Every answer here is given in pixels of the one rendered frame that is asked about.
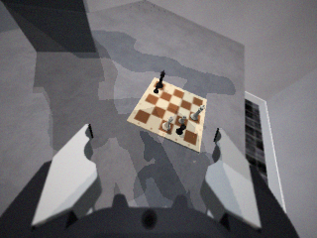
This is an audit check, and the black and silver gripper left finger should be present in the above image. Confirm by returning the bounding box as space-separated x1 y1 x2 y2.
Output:
0 124 102 238

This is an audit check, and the white chess pawn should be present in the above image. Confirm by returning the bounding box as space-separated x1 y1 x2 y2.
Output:
178 115 186 124

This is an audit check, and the brown and cream chessboard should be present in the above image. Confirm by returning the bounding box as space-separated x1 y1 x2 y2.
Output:
127 78 207 153

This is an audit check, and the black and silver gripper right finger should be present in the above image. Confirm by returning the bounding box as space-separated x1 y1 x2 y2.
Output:
200 128 299 238

